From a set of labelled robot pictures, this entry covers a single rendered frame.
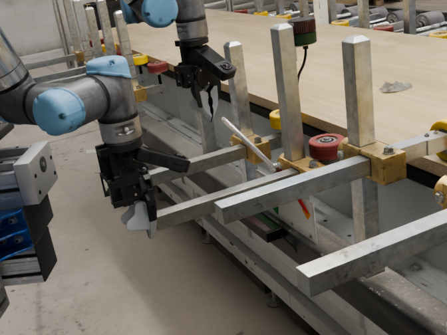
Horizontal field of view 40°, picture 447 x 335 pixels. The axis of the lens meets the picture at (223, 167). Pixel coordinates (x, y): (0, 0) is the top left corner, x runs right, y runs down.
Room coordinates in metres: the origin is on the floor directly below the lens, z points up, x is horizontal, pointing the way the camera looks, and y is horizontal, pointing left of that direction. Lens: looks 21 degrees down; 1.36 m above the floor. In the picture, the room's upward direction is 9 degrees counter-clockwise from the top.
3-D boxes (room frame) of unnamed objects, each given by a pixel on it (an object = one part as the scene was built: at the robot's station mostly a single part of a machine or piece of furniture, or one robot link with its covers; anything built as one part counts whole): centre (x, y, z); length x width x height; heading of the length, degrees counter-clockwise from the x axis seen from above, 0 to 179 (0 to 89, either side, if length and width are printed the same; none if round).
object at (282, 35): (1.26, -0.16, 0.93); 0.04 x 0.04 x 0.48; 22
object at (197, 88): (1.46, 0.03, 1.01); 0.05 x 0.02 x 0.09; 134
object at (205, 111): (1.48, 0.04, 0.96); 0.06 x 0.03 x 0.09; 44
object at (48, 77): (3.04, 0.67, 0.80); 0.44 x 0.03 x 0.04; 112
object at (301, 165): (1.24, -0.17, 0.85); 0.14 x 0.06 x 0.05; 22
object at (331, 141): (1.25, -0.23, 0.85); 0.08 x 0.08 x 0.11
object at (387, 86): (1.57, -0.49, 0.91); 0.09 x 0.07 x 0.02; 79
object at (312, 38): (1.28, -0.20, 1.13); 0.06 x 0.06 x 0.02
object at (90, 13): (2.88, 0.50, 0.88); 0.04 x 0.04 x 0.48; 22
